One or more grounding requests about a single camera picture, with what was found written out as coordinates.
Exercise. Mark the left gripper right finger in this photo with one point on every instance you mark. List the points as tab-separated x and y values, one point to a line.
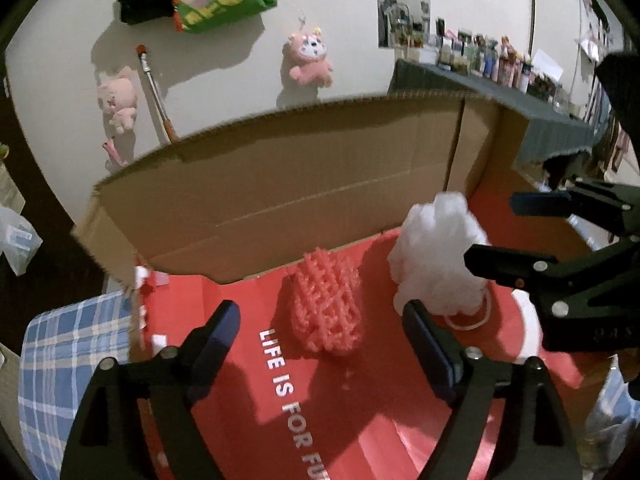
534	439

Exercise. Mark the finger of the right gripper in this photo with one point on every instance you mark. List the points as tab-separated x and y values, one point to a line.
613	207
590	304

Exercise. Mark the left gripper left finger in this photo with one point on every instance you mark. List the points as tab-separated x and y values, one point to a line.
107	440

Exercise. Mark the dark green clothed table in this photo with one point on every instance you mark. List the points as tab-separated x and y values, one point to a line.
549	133

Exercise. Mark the blue plaid tablecloth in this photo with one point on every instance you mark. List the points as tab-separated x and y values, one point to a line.
61	350

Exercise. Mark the white mesh bath pouf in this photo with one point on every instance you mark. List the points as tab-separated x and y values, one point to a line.
427	260

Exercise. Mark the clear plastic bag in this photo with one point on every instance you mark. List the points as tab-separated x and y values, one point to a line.
19	240

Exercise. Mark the red foam net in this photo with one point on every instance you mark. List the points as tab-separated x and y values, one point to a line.
326	305

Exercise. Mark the brown cardboard box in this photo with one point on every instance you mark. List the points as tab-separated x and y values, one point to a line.
249	196

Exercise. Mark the pink bear plush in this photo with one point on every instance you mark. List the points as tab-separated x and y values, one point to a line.
307	51

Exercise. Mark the pale pink plush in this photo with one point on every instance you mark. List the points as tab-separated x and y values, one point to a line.
119	100

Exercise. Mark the orange handled stick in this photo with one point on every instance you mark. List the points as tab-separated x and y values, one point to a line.
169	129

